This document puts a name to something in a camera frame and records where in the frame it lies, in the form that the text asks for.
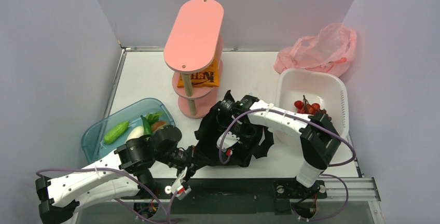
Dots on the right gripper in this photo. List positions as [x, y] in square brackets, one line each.
[245, 138]

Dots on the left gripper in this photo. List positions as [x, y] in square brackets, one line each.
[191, 161]

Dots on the black fabric bag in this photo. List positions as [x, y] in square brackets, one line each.
[208, 132]

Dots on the dark green cucumber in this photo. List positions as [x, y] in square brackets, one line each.
[146, 126]

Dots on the green leaf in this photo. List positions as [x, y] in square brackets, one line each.
[153, 117]

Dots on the white round food item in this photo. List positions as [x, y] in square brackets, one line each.
[135, 133]

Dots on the orange snack bag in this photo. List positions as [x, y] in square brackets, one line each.
[209, 77]

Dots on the red cherry tomato bunch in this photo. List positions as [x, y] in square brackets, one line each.
[303, 106]

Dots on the dark purple grape bunch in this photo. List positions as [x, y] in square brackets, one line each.
[325, 112]

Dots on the pink plastic grocery bag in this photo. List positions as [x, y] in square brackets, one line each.
[331, 51]

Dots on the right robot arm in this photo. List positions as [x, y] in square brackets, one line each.
[319, 139]

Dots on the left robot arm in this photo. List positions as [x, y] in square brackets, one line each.
[124, 172]

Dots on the brown mushroom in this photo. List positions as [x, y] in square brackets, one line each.
[158, 125]

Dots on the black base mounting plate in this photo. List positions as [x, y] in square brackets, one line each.
[244, 196]

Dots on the green bitter gourd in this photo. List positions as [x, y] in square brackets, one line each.
[113, 134]

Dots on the blue transparent tray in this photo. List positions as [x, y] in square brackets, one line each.
[92, 140]

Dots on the white plastic basin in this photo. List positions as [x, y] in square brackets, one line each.
[326, 89]

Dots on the pink three-tier shelf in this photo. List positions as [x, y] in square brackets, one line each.
[193, 44]

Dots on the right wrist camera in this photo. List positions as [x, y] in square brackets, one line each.
[229, 140]

